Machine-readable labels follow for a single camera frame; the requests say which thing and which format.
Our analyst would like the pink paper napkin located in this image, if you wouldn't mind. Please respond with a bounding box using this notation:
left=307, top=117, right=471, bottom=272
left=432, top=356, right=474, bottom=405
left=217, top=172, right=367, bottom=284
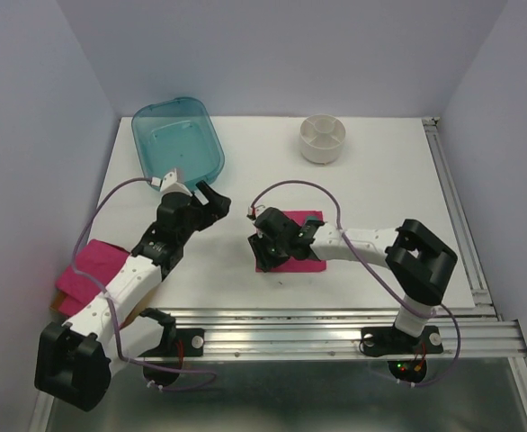
left=268, top=211, right=327, bottom=274

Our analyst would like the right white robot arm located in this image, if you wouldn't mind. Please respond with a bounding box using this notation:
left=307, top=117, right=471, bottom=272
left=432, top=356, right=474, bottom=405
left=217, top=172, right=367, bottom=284
left=248, top=207, right=458, bottom=351

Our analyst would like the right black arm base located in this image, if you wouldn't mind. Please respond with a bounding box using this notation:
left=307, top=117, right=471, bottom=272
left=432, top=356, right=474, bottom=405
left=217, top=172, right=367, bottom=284
left=357, top=316, right=443, bottom=358

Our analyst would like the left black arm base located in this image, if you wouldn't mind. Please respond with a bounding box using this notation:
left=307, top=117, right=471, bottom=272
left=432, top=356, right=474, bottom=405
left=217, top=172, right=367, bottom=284
left=134, top=308, right=205, bottom=359

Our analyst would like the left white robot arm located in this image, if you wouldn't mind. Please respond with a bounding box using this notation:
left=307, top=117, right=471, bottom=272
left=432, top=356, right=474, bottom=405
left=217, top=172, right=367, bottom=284
left=34, top=178, right=231, bottom=411

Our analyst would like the pink napkin stack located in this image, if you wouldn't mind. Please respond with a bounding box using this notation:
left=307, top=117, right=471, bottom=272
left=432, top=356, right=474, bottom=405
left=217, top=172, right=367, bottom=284
left=55, top=239, right=129, bottom=306

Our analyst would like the teal plastic bin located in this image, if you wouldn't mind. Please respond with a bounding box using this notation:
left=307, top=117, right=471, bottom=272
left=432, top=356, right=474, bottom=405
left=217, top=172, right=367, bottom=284
left=131, top=97, right=225, bottom=191

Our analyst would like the white utensil holder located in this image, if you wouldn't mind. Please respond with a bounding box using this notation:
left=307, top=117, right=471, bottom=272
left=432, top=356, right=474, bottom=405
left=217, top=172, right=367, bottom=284
left=299, top=114, right=346, bottom=165

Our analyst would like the brown cardboard tray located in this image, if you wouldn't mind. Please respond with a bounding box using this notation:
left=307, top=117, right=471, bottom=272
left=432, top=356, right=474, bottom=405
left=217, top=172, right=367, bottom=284
left=50, top=288, right=157, bottom=329

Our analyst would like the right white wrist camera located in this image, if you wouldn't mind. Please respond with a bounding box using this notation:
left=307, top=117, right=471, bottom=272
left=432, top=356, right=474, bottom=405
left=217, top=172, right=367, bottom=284
left=246, top=204, right=266, bottom=221

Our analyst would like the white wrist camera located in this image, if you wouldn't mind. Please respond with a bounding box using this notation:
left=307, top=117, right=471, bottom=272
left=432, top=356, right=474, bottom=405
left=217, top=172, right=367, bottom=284
left=150, top=168, right=191, bottom=195
left=246, top=204, right=266, bottom=221

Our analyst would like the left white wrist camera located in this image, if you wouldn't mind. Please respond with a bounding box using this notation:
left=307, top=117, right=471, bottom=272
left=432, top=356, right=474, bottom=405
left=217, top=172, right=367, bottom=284
left=150, top=168, right=191, bottom=195

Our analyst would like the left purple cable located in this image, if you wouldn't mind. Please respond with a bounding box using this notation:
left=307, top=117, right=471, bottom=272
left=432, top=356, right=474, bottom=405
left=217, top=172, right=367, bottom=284
left=72, top=177, right=219, bottom=392

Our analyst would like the aluminium frame rail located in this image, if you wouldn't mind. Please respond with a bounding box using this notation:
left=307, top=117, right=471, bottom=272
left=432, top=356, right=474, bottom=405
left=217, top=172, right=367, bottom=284
left=29, top=115, right=527, bottom=432

